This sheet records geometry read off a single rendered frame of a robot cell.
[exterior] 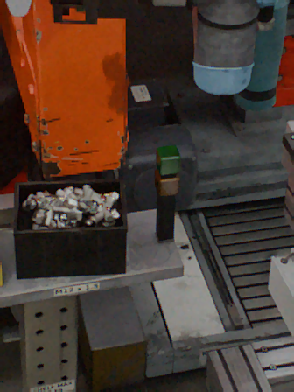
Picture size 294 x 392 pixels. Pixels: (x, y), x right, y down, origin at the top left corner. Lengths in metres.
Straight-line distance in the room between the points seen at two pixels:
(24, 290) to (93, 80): 0.40
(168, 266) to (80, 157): 0.27
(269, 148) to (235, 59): 1.34
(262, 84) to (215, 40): 0.99
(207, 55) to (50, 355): 0.96
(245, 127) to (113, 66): 0.81
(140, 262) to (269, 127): 0.81
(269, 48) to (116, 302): 0.64
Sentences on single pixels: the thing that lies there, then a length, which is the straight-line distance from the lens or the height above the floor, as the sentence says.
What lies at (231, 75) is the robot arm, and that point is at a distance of 1.38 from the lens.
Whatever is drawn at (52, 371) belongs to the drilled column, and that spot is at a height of 0.19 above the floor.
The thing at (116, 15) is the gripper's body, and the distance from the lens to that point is 1.34.
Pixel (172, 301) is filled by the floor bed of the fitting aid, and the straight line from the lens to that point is 2.49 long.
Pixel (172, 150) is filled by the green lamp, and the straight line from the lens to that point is 1.96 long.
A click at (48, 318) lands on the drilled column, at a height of 0.34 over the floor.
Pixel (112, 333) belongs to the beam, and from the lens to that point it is 2.36.
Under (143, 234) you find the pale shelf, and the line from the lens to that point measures 2.10.
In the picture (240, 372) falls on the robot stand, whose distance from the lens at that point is 2.17.
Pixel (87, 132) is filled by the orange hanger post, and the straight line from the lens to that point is 2.07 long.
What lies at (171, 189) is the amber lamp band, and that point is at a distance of 1.99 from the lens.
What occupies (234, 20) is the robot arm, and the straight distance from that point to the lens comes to 1.34.
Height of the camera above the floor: 1.87
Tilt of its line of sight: 40 degrees down
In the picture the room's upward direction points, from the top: 3 degrees clockwise
